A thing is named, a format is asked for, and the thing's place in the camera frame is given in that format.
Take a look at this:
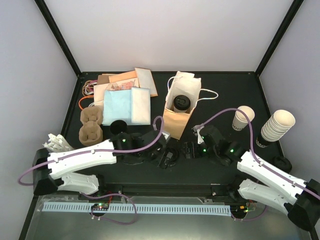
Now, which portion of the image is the single white paper cup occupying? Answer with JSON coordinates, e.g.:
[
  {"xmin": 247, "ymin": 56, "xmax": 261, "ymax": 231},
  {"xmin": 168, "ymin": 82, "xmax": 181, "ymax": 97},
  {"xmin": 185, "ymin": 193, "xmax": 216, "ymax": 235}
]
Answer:
[{"xmin": 173, "ymin": 106, "xmax": 189, "ymax": 113}]

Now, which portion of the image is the black plastic cup lid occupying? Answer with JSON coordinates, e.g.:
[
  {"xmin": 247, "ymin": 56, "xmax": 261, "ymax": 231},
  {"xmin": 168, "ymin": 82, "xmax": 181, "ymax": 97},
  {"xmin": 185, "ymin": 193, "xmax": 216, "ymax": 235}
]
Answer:
[{"xmin": 173, "ymin": 95, "xmax": 191, "ymax": 110}]

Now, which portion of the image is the brown paper takeout bag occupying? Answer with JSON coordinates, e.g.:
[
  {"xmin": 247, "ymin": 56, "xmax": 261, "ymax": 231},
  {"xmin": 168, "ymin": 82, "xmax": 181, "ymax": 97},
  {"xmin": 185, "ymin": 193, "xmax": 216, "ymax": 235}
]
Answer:
[{"xmin": 161, "ymin": 70, "xmax": 219, "ymax": 140}]

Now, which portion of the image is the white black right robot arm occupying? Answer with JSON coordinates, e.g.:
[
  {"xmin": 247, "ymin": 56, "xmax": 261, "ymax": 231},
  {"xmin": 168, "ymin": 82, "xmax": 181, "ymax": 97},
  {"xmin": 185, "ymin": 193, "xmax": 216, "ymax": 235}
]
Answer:
[{"xmin": 192, "ymin": 124, "xmax": 320, "ymax": 232}]

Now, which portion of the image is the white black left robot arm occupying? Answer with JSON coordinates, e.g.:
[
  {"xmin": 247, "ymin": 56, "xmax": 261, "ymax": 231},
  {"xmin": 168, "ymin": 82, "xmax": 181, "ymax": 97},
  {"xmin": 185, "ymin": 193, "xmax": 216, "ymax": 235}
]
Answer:
[{"xmin": 32, "ymin": 130, "xmax": 171, "ymax": 200}]

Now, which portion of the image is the remaining black paper cup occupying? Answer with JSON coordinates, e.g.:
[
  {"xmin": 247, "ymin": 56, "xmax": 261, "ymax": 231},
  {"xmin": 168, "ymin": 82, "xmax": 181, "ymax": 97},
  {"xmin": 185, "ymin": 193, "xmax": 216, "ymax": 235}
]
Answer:
[{"xmin": 109, "ymin": 119, "xmax": 128, "ymax": 135}]

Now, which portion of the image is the short white cup stack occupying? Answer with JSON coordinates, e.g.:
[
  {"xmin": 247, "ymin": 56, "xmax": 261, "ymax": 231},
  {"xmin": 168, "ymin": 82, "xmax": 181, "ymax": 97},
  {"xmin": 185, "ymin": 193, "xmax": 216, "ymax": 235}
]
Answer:
[{"xmin": 232, "ymin": 105, "xmax": 255, "ymax": 131}]

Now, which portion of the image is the brown white flat paper bag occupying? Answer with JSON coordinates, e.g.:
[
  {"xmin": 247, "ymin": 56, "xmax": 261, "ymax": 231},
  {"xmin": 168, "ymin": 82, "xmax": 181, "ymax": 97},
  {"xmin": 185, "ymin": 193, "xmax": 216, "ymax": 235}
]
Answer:
[{"xmin": 134, "ymin": 67, "xmax": 158, "ymax": 97}]

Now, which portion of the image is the tall white cup stack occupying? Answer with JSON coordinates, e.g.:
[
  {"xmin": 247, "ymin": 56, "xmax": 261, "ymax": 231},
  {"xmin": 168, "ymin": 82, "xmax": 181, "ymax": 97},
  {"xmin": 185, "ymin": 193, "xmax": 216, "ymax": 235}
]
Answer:
[{"xmin": 256, "ymin": 109, "xmax": 296, "ymax": 148}]

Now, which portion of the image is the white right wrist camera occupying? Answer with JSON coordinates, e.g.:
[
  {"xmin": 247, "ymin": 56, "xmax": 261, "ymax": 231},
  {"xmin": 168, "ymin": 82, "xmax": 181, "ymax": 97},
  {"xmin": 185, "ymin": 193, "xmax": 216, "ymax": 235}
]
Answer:
[{"xmin": 192, "ymin": 123, "xmax": 204, "ymax": 145}]

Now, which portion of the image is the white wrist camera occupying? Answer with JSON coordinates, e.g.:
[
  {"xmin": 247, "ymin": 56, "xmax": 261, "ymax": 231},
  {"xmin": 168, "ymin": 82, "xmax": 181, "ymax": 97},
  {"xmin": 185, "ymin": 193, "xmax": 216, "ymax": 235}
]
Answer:
[
  {"xmin": 192, "ymin": 123, "xmax": 204, "ymax": 145},
  {"xmin": 162, "ymin": 131, "xmax": 171, "ymax": 142}
]

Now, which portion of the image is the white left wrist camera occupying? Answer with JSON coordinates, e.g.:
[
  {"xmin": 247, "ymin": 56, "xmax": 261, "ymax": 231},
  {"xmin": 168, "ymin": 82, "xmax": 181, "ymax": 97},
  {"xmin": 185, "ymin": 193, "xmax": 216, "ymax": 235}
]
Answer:
[{"xmin": 162, "ymin": 131, "xmax": 171, "ymax": 142}]

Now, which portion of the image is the black enclosure frame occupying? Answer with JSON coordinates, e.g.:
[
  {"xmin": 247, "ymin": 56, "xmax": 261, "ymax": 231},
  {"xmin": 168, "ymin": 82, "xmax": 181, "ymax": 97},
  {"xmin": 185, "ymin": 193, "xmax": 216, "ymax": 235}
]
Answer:
[{"xmin": 17, "ymin": 0, "xmax": 320, "ymax": 240}]

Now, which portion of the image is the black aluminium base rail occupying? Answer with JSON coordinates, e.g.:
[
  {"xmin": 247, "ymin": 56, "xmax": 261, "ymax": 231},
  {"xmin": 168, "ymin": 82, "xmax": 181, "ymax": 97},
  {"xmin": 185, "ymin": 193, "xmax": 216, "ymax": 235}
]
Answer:
[{"xmin": 97, "ymin": 183, "xmax": 245, "ymax": 202}]

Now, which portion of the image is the light blue cable duct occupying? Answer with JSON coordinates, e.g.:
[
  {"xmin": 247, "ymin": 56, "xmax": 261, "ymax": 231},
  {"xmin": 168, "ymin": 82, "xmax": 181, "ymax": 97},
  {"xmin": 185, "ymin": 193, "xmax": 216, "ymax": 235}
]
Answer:
[{"xmin": 42, "ymin": 202, "xmax": 231, "ymax": 217}]

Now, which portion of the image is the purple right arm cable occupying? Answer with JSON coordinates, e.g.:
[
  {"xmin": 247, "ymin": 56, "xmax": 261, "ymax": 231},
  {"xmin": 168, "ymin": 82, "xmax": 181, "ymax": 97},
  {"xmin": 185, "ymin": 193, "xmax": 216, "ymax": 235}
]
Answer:
[{"xmin": 193, "ymin": 107, "xmax": 320, "ymax": 222}]

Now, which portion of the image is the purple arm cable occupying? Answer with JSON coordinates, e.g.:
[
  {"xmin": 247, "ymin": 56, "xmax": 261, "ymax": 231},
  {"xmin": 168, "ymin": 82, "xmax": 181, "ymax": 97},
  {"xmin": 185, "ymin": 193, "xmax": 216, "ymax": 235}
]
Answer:
[
  {"xmin": 193, "ymin": 107, "xmax": 320, "ymax": 222},
  {"xmin": 17, "ymin": 116, "xmax": 165, "ymax": 225}
]

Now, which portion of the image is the bundle of bag handles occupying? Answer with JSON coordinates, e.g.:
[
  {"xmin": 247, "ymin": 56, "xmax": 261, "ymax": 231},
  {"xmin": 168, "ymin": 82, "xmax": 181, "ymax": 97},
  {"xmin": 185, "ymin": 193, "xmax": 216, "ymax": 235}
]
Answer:
[{"xmin": 78, "ymin": 80, "xmax": 98, "ymax": 110}]

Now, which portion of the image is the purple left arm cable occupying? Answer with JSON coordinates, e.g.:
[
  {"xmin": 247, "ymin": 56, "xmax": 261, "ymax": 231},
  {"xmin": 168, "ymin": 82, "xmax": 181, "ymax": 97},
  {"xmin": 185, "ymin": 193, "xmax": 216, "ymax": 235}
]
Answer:
[{"xmin": 17, "ymin": 116, "xmax": 165, "ymax": 225}]

